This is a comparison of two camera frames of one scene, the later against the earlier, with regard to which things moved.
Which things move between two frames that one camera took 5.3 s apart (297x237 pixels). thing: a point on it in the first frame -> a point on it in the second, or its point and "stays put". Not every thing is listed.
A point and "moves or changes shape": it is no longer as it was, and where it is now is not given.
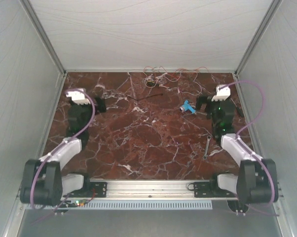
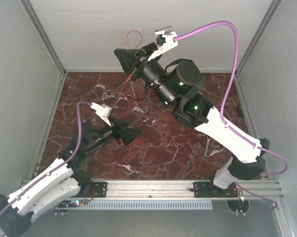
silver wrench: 208,138 stays put
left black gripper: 101,106 -> 128,134
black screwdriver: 239,110 stays put
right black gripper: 201,100 -> 126,57
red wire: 194,81 moves or changes shape
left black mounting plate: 100,189 stays put
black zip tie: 144,98 stays put
